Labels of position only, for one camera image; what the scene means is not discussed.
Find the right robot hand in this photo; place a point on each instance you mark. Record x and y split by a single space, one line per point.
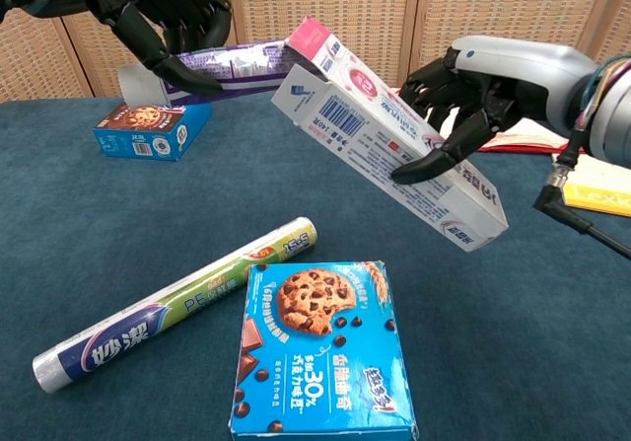
532 76

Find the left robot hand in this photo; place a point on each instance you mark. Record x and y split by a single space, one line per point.
162 7

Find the purple toothpaste tube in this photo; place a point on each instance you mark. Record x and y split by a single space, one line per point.
236 66

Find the white pink toothpaste box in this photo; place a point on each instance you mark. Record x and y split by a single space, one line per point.
374 140

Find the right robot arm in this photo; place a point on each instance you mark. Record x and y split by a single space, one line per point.
616 115

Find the small blue brown cookie box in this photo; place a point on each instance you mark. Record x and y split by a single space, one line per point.
148 135

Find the large blue cookie box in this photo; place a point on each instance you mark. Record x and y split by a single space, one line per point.
320 352

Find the red certificate folder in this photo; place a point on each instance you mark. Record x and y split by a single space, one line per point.
532 141

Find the yellow white booklet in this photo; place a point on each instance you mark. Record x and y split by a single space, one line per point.
606 184

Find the woven wooden folding screen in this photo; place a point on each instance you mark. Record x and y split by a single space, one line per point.
345 7

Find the teal table cloth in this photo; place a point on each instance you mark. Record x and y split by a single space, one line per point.
148 204

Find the cling film roll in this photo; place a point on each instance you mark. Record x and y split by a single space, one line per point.
148 322

